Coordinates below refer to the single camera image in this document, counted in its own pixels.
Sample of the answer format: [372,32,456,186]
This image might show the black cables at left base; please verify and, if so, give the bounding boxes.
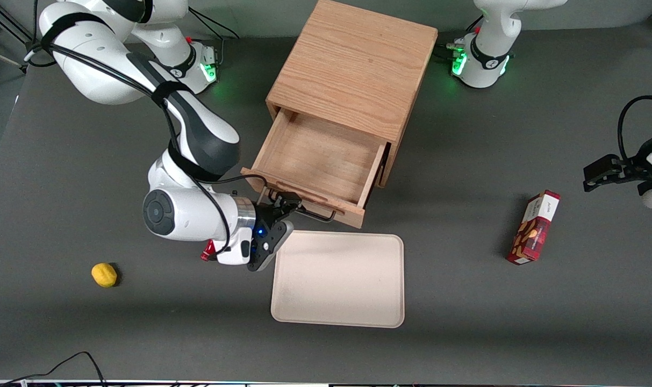
[436,15,485,61]

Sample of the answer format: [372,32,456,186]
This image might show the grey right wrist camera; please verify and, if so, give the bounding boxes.
[247,220,296,273]

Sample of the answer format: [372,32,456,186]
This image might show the black cables at right base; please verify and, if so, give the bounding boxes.
[188,8,240,66]

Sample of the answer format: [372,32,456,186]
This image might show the black cable along right arm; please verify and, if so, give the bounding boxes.
[24,0,268,254]

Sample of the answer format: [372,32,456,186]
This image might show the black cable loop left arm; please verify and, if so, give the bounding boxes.
[617,95,652,162]

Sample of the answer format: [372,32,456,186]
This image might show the red cookie box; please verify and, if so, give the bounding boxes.
[506,190,562,266]

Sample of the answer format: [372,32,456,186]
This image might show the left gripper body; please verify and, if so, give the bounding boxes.
[619,129,652,186]

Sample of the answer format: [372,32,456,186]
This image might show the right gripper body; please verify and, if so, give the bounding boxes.
[217,206,283,268]

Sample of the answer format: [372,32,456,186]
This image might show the wooden drawer cabinet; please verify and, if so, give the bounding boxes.
[266,0,439,189]

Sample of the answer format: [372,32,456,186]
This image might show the beige plastic tray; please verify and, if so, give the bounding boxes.
[270,230,405,329]

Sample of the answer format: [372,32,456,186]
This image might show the black floor cable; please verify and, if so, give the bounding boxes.
[0,339,109,387]

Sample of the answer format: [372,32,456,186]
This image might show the black cables at base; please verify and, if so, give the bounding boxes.
[436,15,485,61]
[188,8,240,66]

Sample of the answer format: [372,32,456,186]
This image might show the yellow lemon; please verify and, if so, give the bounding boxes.
[91,262,118,289]

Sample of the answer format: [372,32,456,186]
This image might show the wooden drawer with black handle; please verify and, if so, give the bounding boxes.
[241,106,389,230]

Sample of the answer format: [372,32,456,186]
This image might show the grey metal frame strut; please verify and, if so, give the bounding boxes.
[0,46,28,71]

